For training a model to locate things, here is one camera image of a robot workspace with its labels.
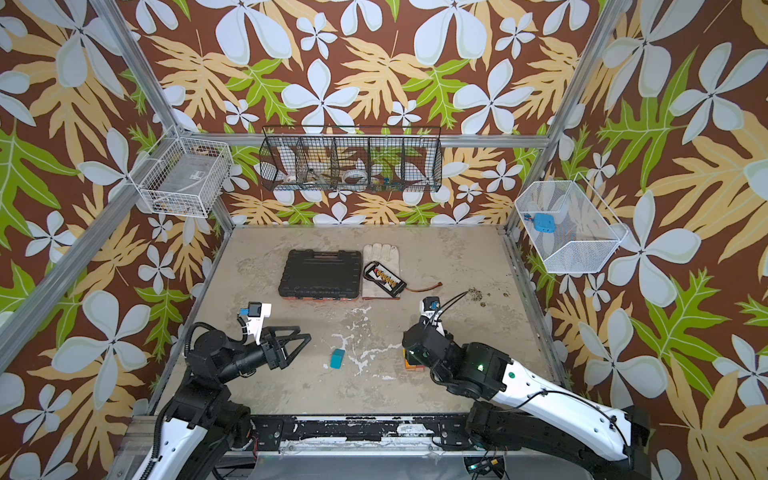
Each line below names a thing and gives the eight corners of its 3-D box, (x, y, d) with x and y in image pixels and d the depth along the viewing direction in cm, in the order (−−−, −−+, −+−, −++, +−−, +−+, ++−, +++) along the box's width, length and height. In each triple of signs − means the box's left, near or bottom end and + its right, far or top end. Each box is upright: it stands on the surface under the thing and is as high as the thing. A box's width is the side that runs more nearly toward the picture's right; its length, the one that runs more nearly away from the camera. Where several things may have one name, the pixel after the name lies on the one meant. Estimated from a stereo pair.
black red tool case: (280, 303, 100) (275, 294, 96) (291, 259, 113) (287, 249, 108) (359, 303, 101) (358, 294, 96) (361, 259, 113) (360, 249, 108)
